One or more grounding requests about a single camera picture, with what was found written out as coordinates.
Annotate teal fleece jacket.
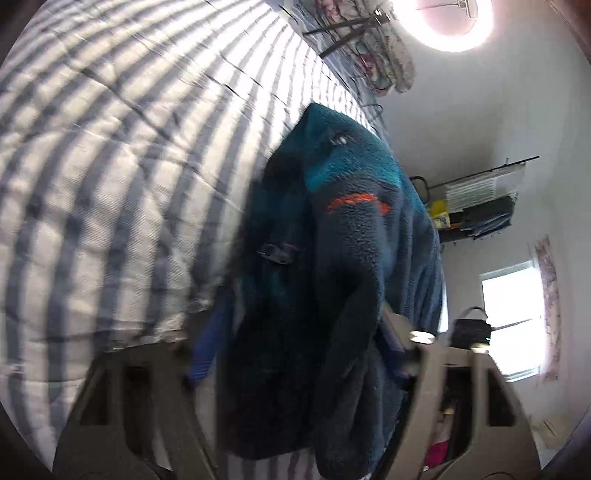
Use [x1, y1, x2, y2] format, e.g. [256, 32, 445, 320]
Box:
[216, 102, 447, 480]

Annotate dark hanging clothes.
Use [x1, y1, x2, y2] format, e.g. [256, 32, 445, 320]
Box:
[460, 196, 515, 238]

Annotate black clothes rack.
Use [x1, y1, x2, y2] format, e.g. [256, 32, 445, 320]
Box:
[410, 156, 539, 245]

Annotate window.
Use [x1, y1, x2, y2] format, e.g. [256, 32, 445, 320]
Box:
[480, 261, 548, 382]

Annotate yellow box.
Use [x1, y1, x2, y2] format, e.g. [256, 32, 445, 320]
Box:
[428, 200, 451, 230]

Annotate striped hanging towel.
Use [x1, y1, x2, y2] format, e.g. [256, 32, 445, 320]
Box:
[444, 164, 526, 213]

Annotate blue white striped quilt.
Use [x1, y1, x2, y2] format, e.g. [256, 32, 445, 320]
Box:
[1, 1, 378, 466]

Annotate floral folded pillows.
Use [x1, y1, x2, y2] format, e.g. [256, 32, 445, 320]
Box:
[314, 0, 416, 96]

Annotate black light tripod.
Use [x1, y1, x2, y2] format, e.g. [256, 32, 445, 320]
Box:
[303, 8, 394, 59]

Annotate ring light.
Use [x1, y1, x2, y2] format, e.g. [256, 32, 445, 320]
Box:
[391, 0, 495, 53]

